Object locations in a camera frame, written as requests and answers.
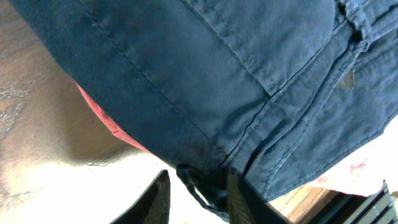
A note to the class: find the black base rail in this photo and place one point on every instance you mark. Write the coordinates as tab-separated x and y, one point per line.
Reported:
354	209

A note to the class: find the navy blue shorts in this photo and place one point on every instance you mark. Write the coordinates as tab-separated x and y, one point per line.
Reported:
280	90

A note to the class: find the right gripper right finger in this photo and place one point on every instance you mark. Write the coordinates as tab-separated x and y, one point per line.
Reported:
245	206

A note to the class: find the red black garment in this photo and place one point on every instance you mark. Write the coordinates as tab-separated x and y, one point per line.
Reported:
113	127

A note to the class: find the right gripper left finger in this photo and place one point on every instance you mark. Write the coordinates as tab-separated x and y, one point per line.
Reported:
153	206

